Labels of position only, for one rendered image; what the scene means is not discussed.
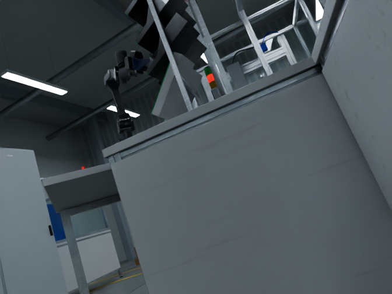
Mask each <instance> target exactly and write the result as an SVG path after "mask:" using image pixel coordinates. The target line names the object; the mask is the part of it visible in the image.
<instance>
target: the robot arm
mask: <svg viewBox="0 0 392 294"><path fill-rule="evenodd" d="M115 58H116V61H117V66H115V67H114V69H109V70H108V72H107V73H106V75H105V76H104V85H105V86H106V88H107V90H108V91H109V92H111V94H112V97H113V100H114V104H115V107H116V110H117V113H118V117H117V130H118V134H122V136H123V138H128V137H132V136H133V133H132V131H133V130H135V128H134V122H133V120H132V119H131V117H130V114H129V113H127V112H125V108H124V105H123V101H122V99H121V96H120V93H119V86H120V83H126V84H127V82H129V81H130V80H129V79H131V77H137V75H139V74H141V75H143V74H144V72H143V71H146V70H147V69H148V67H147V66H146V64H147V63H148V62H149V61H150V59H149V58H148V59H143V55H142V53H141V52H139V51H131V52H130V56H128V55H127V52H126V51H125V50H120V51H116V52H115ZM128 127H130V128H128ZM123 128H127V129H123ZM120 129H122V130H120Z"/></svg>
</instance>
